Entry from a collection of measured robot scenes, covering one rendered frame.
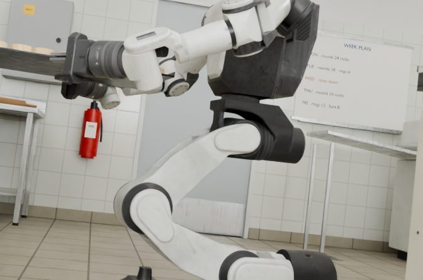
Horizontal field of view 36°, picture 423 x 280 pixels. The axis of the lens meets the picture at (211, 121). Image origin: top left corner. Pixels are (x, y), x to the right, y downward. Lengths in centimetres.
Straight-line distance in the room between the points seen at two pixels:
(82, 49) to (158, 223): 53
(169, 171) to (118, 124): 391
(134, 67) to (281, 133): 63
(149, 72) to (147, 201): 44
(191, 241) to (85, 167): 390
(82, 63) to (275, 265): 82
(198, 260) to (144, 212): 23
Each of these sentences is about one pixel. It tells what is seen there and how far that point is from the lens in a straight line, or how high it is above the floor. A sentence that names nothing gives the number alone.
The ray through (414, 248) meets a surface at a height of 44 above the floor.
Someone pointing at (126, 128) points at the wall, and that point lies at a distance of 573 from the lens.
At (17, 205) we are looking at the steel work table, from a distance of 501.
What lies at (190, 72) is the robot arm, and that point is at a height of 91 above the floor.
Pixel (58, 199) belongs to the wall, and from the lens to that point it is 574.
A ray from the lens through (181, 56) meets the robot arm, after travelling 147.
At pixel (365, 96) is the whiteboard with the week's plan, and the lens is 626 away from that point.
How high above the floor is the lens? 57
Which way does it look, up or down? 4 degrees up
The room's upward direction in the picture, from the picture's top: 7 degrees clockwise
